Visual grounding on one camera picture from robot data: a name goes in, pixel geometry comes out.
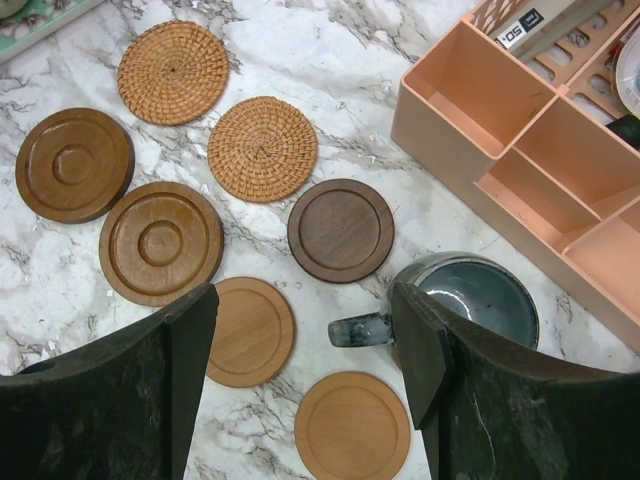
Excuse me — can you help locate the grey mug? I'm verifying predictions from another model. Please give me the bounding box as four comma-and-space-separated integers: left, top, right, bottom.
328, 251, 540, 349

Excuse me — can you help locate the light brown wooden coaster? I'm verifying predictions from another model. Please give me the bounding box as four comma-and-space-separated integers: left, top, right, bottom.
294, 371, 411, 479

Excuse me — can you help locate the woven rattan coaster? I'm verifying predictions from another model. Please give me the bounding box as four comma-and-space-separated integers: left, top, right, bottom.
208, 96, 318, 203
117, 20, 229, 126

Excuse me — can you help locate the brown ringed wooden coaster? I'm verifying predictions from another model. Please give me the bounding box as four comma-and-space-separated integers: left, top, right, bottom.
15, 107, 135, 224

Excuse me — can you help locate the black grey marker pen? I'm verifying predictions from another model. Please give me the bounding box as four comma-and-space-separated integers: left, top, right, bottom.
490, 0, 612, 62

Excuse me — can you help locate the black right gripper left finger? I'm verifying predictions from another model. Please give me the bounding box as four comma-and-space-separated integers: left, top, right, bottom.
1, 283, 219, 479

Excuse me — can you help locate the peach plastic file organizer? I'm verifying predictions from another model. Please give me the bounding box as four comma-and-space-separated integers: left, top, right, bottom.
391, 1, 639, 348

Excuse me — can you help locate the green serving tray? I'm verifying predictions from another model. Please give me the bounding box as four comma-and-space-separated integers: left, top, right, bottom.
1, 0, 103, 64

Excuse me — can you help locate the dark walnut coaster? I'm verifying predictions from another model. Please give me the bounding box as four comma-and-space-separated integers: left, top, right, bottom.
287, 178, 395, 284

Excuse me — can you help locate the white blue packet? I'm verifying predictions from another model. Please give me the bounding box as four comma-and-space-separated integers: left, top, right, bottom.
615, 29, 639, 117

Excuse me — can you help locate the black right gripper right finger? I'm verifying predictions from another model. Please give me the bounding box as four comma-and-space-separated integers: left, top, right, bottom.
391, 283, 639, 479

